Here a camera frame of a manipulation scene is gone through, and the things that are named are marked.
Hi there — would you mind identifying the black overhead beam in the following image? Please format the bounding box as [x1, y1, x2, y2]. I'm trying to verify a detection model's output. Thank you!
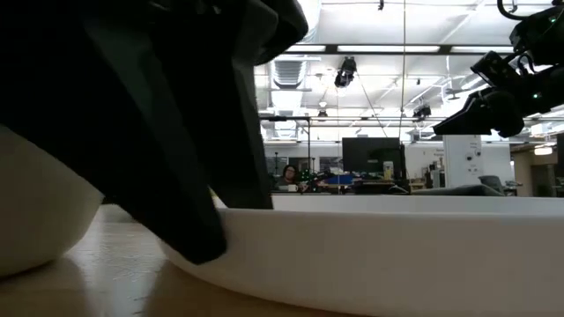
[284, 42, 517, 55]

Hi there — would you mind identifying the black ceiling camera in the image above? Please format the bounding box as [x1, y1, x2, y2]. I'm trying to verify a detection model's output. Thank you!
[412, 104, 434, 122]
[333, 56, 359, 90]

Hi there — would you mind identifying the blue box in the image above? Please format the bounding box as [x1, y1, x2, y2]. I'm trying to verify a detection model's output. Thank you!
[325, 173, 354, 187]

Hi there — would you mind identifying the black background rig frame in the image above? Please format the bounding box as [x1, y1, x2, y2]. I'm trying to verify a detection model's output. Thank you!
[259, 115, 312, 194]

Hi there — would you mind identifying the person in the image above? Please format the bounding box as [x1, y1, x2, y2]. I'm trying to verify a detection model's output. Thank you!
[276, 164, 310, 194]

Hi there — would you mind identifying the silver ventilation duct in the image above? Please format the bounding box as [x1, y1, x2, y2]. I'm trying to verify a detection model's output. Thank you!
[269, 55, 310, 92]

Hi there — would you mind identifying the thin hanging cable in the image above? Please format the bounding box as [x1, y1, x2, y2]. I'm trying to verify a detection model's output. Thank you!
[397, 0, 407, 141]

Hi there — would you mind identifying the dark office chair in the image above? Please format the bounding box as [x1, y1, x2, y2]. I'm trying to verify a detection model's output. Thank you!
[479, 174, 507, 195]

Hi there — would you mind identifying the grey cloth napkin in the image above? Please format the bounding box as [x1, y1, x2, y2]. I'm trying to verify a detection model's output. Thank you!
[412, 184, 504, 197]

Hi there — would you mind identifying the white round plate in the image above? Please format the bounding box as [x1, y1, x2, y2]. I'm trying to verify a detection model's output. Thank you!
[159, 195, 564, 317]

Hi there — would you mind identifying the off-white ceramic bowl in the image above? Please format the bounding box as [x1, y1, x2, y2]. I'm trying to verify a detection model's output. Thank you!
[0, 124, 106, 277]

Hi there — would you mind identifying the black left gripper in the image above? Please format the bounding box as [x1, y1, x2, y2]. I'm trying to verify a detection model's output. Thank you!
[0, 0, 309, 142]

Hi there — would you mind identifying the black computer monitor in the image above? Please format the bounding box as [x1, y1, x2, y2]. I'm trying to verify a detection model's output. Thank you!
[342, 136, 407, 181]

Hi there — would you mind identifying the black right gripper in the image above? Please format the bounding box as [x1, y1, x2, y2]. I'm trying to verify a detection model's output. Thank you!
[433, 65, 564, 138]

